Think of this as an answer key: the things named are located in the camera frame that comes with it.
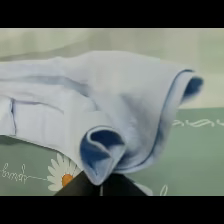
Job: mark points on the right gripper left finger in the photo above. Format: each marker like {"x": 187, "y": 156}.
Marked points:
{"x": 81, "y": 188}

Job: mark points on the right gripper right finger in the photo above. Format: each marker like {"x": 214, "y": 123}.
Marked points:
{"x": 121, "y": 186}

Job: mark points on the light blue shirt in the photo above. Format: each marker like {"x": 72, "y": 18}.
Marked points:
{"x": 110, "y": 100}

